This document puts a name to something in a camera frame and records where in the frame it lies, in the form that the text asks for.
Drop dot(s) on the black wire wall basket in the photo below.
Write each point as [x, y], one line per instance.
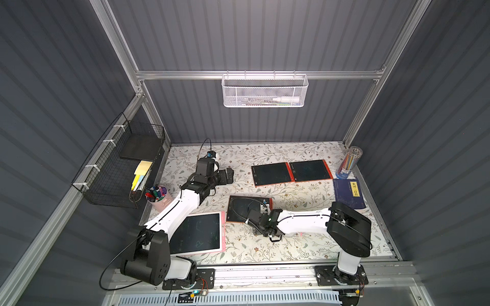
[105, 179]

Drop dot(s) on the black tray in basket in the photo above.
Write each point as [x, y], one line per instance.
[141, 147]

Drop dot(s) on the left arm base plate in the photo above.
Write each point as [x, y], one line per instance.
[197, 279]

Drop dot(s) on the dark blue notebook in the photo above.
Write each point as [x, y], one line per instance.
[348, 192]

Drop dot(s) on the clear cup coloured pencils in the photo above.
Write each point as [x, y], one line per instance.
[352, 156]

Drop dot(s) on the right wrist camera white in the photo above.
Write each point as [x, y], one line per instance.
[264, 208]

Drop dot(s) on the pink white writing tablet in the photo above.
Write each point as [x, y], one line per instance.
[199, 234]

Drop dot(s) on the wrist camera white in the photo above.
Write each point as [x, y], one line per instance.
[211, 154]
[264, 208]

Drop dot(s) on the yellow sticky notes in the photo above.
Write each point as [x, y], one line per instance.
[140, 173]

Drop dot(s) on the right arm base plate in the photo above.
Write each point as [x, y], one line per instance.
[330, 275]

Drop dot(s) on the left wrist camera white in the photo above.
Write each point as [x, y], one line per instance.
[211, 154]

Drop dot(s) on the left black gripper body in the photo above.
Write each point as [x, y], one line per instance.
[222, 176]

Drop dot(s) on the white marker in basket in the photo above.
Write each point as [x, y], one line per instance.
[287, 100]

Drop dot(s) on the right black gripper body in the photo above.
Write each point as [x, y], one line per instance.
[262, 220]

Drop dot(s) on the red tablet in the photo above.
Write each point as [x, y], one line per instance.
[240, 206]
[270, 174]
[315, 170]

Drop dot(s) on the pink cup with markers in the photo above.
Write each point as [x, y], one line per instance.
[158, 197]

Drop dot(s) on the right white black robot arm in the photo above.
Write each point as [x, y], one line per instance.
[348, 228]

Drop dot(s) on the white wire mesh basket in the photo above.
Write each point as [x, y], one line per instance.
[257, 91]

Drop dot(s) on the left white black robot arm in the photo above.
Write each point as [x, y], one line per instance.
[147, 258]

